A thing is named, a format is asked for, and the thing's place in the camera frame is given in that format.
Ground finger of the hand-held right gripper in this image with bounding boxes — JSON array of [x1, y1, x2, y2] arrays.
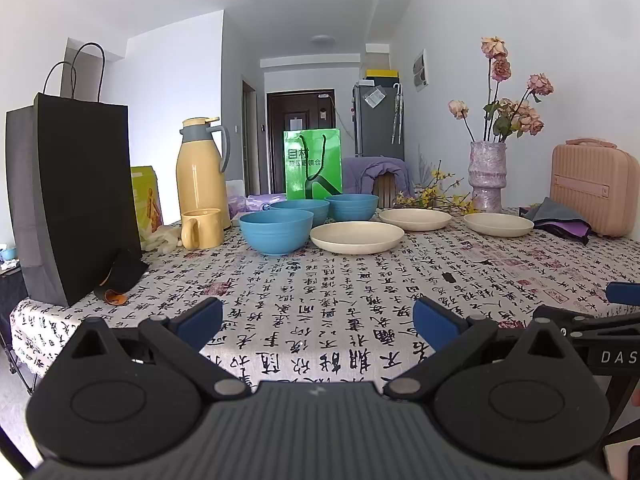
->
[[532, 305, 640, 346], [606, 282, 640, 306]]

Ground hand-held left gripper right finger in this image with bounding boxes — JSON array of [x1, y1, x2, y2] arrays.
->
[[382, 296, 576, 402]]

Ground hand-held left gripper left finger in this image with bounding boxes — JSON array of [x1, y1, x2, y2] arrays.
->
[[65, 296, 253, 403]]

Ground cream plate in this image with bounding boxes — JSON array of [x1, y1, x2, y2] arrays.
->
[[463, 212, 535, 238], [310, 221, 405, 255], [378, 208, 453, 232]]

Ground blue bowl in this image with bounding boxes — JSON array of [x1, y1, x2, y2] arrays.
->
[[269, 199, 331, 227], [239, 210, 315, 256], [326, 193, 380, 222]]

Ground purple cloth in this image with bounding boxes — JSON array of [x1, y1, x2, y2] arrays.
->
[[542, 221, 593, 243]]

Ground black and orange cloth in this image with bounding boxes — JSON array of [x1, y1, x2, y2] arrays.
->
[[94, 249, 150, 306]]

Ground yellow mug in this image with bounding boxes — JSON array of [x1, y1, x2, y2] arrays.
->
[[181, 208, 224, 250]]

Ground white rubber gloves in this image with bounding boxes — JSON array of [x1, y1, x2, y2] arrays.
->
[[142, 225, 183, 252]]

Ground grey cloth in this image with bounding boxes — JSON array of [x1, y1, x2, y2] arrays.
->
[[525, 197, 588, 226]]

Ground pink hard case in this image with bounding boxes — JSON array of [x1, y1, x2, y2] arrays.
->
[[550, 137, 640, 238]]

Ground yellow flower branch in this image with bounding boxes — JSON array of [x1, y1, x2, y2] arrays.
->
[[392, 162, 481, 214]]

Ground clear-wrapped tissue pack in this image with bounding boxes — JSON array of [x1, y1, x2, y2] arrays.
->
[[225, 182, 249, 217]]

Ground yellow-green carton box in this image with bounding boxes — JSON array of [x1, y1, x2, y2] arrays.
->
[[131, 166, 165, 241]]

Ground purple tissue pack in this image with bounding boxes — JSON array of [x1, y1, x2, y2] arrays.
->
[[247, 192, 287, 213]]

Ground wooden chair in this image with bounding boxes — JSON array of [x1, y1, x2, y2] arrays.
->
[[375, 170, 401, 209]]

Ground yellow thermos jug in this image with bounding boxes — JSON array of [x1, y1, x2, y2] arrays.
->
[[176, 116, 232, 231]]

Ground pink ceramic vase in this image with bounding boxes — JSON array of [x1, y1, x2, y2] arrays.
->
[[468, 141, 507, 214]]

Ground white dried branches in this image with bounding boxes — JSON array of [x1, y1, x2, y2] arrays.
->
[[417, 145, 443, 186]]

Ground purple jacket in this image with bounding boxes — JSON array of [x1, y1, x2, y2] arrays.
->
[[342, 156, 417, 209]]

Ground green paper bag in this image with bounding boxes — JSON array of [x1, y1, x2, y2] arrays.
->
[[284, 128, 344, 202]]

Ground black paper bag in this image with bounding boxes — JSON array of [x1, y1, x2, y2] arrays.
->
[[5, 42, 143, 307]]

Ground grey refrigerator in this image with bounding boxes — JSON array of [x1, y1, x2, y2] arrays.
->
[[352, 81, 405, 161]]

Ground dark brown door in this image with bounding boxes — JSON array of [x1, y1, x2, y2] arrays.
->
[[266, 90, 335, 196]]

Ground folded umbrella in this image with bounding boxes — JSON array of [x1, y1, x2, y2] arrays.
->
[[391, 84, 404, 143]]

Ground dried pink roses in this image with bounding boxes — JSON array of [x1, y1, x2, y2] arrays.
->
[[448, 36, 555, 143]]

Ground white wall panel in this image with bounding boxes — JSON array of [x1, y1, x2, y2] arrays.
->
[[412, 50, 430, 93]]

